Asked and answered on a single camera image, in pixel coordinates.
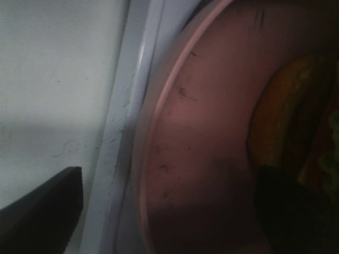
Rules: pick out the white microwave oven body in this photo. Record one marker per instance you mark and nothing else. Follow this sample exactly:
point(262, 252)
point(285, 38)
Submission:
point(150, 30)

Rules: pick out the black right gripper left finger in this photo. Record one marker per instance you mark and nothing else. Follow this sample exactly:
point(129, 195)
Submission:
point(44, 220)

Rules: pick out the pink round plate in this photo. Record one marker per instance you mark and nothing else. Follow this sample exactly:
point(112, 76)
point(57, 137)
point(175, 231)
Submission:
point(192, 181)

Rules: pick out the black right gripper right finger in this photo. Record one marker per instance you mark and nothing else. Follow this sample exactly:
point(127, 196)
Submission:
point(294, 218)

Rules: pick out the burger with lettuce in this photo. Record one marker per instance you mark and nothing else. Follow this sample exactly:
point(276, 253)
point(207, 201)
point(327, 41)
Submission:
point(294, 126)

